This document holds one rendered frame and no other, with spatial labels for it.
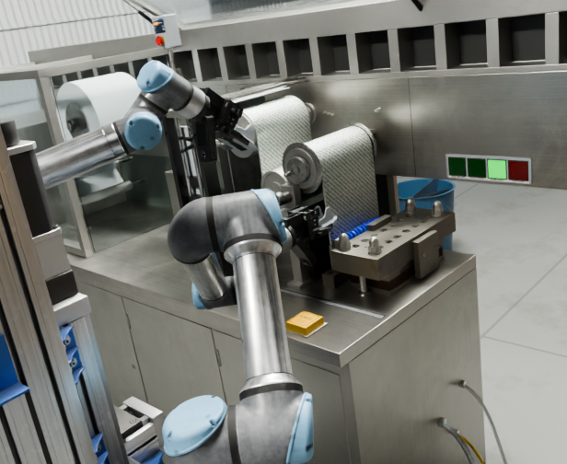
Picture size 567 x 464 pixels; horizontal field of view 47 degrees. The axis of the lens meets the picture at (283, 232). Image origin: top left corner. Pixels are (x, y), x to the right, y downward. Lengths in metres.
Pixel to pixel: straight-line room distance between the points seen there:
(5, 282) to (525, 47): 1.38
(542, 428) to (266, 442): 1.82
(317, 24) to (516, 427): 1.72
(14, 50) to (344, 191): 3.18
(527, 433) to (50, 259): 2.07
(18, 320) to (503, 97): 1.29
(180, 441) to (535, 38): 1.31
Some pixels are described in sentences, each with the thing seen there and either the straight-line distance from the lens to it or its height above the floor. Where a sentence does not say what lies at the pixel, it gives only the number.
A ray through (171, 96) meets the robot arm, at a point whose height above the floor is 1.53.
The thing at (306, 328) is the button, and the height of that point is 0.92.
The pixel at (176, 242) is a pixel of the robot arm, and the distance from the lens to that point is 1.32.
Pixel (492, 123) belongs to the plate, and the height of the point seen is 1.31.
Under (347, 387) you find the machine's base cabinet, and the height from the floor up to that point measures 0.79.
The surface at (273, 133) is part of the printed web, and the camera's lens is 1.98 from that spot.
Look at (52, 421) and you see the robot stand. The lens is 1.17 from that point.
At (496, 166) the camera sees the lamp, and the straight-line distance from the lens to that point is 1.85.
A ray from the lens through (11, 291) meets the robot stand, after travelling 1.07.
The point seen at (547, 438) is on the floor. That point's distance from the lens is 2.77.
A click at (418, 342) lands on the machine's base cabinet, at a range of 1.83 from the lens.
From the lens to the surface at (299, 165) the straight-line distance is 1.79.
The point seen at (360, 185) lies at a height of 1.15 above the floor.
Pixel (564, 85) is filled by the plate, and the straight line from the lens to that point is 1.74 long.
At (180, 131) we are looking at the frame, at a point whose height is 1.37.
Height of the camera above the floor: 1.68
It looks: 19 degrees down
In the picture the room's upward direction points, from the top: 9 degrees counter-clockwise
